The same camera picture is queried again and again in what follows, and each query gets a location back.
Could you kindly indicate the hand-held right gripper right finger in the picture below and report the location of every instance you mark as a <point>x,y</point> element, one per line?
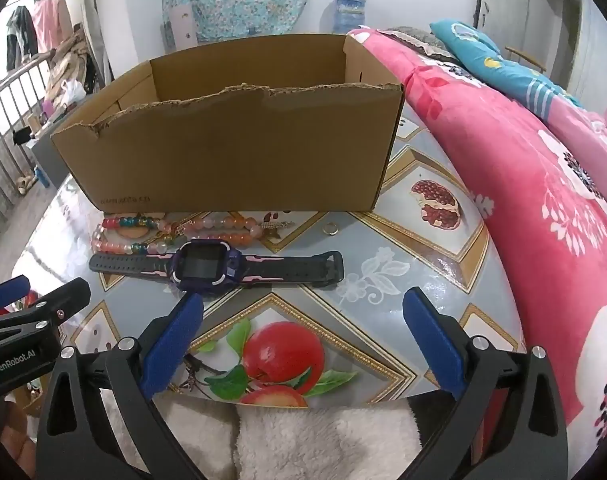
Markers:
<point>433,345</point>

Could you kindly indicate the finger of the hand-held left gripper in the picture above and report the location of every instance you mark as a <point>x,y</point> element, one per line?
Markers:
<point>8,290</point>
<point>58,306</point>

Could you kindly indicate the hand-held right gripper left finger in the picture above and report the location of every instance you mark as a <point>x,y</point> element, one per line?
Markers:
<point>173,345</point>

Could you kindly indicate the black purple smart watch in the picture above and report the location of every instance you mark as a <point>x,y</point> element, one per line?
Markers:
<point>203,266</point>

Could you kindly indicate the gold pendant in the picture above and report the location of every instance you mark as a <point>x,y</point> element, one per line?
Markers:
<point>274,227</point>

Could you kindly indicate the brown cardboard box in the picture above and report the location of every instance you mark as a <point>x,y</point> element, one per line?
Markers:
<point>233,150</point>

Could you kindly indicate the fruit print tablecloth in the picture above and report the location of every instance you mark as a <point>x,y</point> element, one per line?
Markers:
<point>408,260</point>

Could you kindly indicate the beige slippers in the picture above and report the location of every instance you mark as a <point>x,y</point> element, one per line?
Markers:
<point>23,182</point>

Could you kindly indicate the grey box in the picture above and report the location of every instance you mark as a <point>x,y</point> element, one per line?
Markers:
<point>46,160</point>

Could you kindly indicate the white fleece cloth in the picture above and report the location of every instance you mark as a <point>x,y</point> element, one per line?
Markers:
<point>323,440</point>

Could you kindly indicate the metal window railing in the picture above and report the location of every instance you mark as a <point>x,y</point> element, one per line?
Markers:
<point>3,110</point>

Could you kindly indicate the pink floral blanket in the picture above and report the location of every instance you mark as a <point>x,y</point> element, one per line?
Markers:
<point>508,160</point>

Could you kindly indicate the white plastic bag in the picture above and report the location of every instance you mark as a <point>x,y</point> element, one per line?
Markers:
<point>72,91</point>

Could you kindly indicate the dark hanging garment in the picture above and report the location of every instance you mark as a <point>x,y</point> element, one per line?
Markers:
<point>22,35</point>

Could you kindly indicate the pink hanging garment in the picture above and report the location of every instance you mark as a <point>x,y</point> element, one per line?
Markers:
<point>53,15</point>

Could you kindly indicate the teal cartoon pillow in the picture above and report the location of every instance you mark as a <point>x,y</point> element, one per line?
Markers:
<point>483,55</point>

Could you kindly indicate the grey lace-trimmed pillow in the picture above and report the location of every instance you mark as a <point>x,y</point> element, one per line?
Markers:
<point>418,37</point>

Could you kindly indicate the blue water jug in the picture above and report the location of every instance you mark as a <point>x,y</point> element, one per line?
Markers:
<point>350,12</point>

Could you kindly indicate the white door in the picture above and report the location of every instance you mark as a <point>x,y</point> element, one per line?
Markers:
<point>543,20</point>

